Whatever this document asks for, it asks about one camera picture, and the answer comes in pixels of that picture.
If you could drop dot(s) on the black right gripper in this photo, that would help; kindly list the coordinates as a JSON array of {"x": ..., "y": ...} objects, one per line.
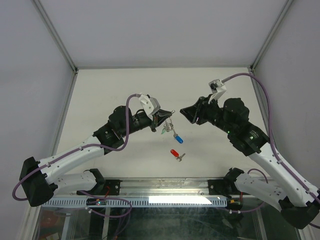
[{"x": 198, "y": 110}]

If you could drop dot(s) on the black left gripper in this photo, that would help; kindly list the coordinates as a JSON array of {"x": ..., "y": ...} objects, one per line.
[{"x": 158, "y": 118}]

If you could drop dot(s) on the metal keyring with clips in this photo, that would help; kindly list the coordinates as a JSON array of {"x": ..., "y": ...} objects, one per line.
[{"x": 168, "y": 124}]

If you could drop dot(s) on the key with blue tag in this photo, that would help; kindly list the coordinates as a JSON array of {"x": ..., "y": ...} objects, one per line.
[{"x": 177, "y": 137}]

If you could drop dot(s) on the key with red tag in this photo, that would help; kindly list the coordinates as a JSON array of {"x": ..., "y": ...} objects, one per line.
[{"x": 178, "y": 157}]

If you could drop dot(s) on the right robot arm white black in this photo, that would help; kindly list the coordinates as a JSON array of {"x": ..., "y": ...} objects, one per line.
[{"x": 297, "y": 200}]

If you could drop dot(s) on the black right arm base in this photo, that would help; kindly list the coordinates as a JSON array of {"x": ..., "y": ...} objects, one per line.
[{"x": 225, "y": 186}]

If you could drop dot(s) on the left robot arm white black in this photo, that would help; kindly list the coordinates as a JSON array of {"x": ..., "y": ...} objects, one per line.
[{"x": 42, "y": 179}]

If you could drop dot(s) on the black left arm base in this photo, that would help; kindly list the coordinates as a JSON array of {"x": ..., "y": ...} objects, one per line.
[{"x": 103, "y": 186}]

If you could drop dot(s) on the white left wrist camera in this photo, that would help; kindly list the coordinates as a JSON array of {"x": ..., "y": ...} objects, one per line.
[{"x": 150, "y": 105}]

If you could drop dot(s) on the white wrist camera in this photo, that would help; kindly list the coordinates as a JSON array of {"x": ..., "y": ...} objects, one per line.
[
  {"x": 150, "y": 105},
  {"x": 218, "y": 88}
]

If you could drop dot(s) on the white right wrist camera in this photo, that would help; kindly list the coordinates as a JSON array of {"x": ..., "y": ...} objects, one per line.
[{"x": 218, "y": 88}]

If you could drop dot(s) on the right aluminium frame post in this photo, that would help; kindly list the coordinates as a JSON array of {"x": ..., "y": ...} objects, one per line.
[{"x": 257, "y": 87}]

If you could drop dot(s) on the aluminium frame post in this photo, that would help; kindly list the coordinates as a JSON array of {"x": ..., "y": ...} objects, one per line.
[
  {"x": 39, "y": 7},
  {"x": 257, "y": 87}
]

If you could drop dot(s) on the aluminium mounting rail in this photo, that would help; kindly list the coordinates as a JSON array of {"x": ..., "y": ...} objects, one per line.
[{"x": 144, "y": 187}]

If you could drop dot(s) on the white slotted cable duct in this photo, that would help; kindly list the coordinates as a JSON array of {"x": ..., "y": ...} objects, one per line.
[{"x": 163, "y": 201}]

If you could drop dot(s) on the left aluminium frame post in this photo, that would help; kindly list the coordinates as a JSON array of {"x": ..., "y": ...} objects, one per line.
[{"x": 39, "y": 7}]

